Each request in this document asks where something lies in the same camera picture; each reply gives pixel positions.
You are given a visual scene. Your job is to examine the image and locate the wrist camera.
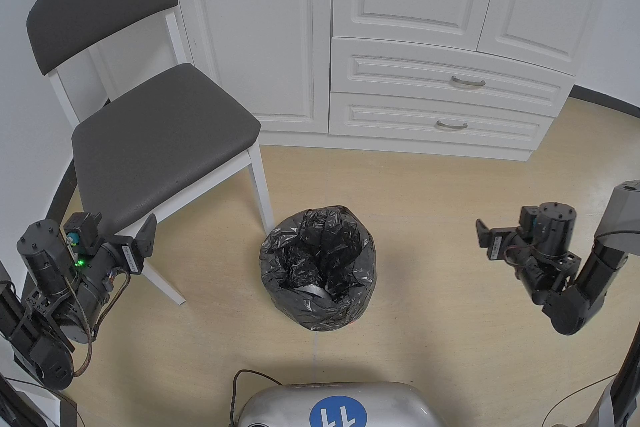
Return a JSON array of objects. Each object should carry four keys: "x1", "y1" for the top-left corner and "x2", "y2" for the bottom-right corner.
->
[
  {"x1": 64, "y1": 211, "x2": 105, "y2": 256},
  {"x1": 519, "y1": 206, "x2": 541, "y2": 232}
]

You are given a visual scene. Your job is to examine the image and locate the black cable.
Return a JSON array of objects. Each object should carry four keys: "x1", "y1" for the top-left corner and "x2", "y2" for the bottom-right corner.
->
[{"x1": 229, "y1": 369, "x2": 283, "y2": 427}]

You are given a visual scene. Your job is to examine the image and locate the black plastic bag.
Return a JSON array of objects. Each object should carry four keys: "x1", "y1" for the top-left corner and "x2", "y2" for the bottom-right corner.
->
[{"x1": 259, "y1": 206, "x2": 377, "y2": 332}]

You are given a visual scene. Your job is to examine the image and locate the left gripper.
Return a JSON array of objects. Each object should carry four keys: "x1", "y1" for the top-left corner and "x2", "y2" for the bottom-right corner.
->
[{"x1": 85, "y1": 214, "x2": 157, "y2": 283}]

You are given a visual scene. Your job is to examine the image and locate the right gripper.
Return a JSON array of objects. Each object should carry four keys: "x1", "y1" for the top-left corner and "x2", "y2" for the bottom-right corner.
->
[{"x1": 476, "y1": 218, "x2": 526, "y2": 262}]

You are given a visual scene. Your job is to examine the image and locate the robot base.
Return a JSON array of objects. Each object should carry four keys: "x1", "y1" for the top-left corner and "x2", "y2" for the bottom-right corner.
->
[{"x1": 242, "y1": 382, "x2": 443, "y2": 427}]

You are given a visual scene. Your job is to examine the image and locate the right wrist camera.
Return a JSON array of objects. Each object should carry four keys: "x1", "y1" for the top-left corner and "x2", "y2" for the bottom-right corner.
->
[{"x1": 519, "y1": 206, "x2": 541, "y2": 232}]

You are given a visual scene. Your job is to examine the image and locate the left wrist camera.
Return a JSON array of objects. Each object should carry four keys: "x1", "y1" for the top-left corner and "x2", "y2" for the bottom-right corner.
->
[{"x1": 64, "y1": 211, "x2": 105, "y2": 256}]

